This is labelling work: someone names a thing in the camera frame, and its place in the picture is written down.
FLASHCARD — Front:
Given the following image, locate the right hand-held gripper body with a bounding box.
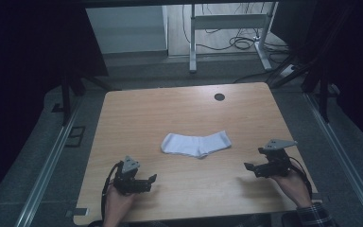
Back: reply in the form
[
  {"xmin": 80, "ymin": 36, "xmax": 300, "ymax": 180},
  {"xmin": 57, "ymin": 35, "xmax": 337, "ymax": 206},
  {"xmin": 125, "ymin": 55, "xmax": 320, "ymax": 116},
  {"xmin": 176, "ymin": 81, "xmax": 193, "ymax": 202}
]
[{"xmin": 257, "ymin": 138, "xmax": 299, "ymax": 179}]

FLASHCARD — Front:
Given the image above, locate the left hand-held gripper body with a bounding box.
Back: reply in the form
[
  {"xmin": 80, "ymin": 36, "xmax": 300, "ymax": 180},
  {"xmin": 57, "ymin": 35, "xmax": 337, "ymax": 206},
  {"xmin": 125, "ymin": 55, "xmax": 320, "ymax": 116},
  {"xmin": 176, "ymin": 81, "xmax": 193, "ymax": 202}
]
[{"xmin": 112, "ymin": 155, "xmax": 142, "ymax": 196}]

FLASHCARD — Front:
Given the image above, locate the white sock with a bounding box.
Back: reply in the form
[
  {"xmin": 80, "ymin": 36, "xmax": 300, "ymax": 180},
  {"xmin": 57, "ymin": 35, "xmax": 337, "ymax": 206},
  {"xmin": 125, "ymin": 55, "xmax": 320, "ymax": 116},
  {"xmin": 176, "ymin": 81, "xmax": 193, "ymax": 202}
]
[{"xmin": 160, "ymin": 130, "xmax": 233, "ymax": 160}]

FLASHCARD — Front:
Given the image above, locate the person's left hand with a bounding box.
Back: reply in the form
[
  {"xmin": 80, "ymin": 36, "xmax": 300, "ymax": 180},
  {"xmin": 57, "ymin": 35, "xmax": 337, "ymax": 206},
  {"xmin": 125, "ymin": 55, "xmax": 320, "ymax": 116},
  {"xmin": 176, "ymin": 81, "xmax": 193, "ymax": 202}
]
[{"xmin": 101, "ymin": 183, "xmax": 137, "ymax": 227}]

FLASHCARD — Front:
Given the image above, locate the person's right hand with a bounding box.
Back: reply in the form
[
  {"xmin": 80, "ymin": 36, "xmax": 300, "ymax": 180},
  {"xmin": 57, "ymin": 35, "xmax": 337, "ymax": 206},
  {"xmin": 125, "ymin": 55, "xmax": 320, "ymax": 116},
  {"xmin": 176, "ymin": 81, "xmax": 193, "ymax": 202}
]
[{"xmin": 269, "ymin": 169, "xmax": 313, "ymax": 209}]

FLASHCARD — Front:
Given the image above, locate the dark metal stand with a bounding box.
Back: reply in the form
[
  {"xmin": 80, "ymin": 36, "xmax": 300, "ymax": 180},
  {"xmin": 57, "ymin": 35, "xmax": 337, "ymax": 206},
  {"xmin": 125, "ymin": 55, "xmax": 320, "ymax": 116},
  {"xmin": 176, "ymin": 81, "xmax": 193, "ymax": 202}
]
[
  {"xmin": 50, "ymin": 73, "xmax": 113, "ymax": 127},
  {"xmin": 302, "ymin": 61, "xmax": 342, "ymax": 124}
]

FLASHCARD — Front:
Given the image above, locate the white power strip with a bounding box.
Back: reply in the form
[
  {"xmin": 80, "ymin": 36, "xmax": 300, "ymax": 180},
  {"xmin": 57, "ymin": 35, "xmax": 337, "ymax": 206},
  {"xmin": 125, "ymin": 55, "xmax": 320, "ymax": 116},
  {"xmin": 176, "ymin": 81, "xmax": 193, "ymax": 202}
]
[{"xmin": 278, "ymin": 63, "xmax": 299, "ymax": 79}]

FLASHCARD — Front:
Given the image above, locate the pale grey panel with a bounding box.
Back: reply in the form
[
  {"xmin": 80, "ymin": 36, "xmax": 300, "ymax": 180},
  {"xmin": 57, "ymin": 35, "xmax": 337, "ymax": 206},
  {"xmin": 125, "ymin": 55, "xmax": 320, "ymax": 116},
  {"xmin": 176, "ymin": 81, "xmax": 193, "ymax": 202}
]
[{"xmin": 85, "ymin": 5, "xmax": 168, "ymax": 55}]

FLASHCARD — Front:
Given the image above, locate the left hand-held gripper black cable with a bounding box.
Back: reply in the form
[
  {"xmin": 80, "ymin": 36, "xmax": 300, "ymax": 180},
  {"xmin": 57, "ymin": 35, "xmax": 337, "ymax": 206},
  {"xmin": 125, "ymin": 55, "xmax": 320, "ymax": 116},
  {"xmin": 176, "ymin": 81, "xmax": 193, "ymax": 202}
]
[{"xmin": 99, "ymin": 161, "xmax": 125, "ymax": 219}]

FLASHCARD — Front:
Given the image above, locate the hand-held gripper black cable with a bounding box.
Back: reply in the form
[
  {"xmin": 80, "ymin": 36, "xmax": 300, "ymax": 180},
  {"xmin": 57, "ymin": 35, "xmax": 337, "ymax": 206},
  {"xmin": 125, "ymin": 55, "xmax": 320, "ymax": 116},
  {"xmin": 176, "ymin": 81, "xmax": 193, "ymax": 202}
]
[
  {"xmin": 99, "ymin": 161, "xmax": 125, "ymax": 219},
  {"xmin": 288, "ymin": 156, "xmax": 314, "ymax": 201}
]

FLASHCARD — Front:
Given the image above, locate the right hand-held gripper black cable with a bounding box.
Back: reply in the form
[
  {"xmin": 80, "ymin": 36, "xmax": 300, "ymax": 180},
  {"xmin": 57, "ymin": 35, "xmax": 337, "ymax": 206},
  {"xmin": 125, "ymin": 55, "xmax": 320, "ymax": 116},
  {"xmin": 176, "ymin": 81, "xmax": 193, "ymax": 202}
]
[{"xmin": 288, "ymin": 156, "xmax": 314, "ymax": 201}]

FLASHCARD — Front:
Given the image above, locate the black square floor bracket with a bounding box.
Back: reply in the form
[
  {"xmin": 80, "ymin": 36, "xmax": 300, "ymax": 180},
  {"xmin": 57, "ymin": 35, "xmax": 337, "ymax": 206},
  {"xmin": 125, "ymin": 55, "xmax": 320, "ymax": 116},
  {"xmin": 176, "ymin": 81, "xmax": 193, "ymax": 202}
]
[{"xmin": 63, "ymin": 126, "xmax": 87, "ymax": 148}]

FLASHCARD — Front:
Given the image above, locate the long metal floor rail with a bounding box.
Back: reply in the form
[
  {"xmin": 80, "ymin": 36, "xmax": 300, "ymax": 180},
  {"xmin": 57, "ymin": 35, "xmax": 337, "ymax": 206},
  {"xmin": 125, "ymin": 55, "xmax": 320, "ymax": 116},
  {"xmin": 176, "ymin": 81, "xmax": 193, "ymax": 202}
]
[
  {"xmin": 13, "ymin": 96, "xmax": 83, "ymax": 227},
  {"xmin": 304, "ymin": 93, "xmax": 363, "ymax": 219}
]

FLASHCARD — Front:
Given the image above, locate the tangle of black floor cables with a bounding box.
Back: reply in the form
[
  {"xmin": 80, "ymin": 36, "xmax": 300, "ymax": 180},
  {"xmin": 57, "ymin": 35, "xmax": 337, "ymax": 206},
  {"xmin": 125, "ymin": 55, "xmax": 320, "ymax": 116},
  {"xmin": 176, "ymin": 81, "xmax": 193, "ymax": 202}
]
[{"xmin": 181, "ymin": 3, "xmax": 290, "ymax": 64}]

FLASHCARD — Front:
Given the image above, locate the white metal desk frame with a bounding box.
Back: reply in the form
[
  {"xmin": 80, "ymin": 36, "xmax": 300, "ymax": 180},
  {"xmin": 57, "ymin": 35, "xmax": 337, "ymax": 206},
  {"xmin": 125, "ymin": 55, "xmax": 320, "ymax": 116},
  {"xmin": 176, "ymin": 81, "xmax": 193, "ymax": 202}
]
[{"xmin": 188, "ymin": 1, "xmax": 279, "ymax": 75}]

